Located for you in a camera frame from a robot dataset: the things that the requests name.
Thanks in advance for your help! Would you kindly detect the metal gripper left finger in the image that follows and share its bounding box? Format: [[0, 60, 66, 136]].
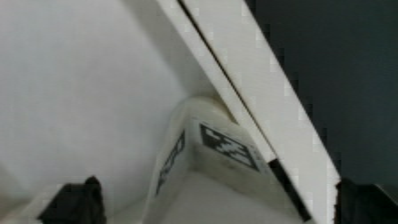
[[38, 176, 107, 224]]

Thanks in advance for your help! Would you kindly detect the white right wall rail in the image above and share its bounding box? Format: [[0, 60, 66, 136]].
[[184, 0, 340, 224]]

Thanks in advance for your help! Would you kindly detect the white leg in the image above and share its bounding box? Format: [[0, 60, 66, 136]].
[[113, 95, 310, 224]]

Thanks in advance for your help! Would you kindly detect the white square tabletop part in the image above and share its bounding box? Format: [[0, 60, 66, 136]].
[[0, 0, 223, 224]]

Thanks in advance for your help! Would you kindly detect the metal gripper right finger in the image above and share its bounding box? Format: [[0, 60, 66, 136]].
[[335, 178, 398, 224]]

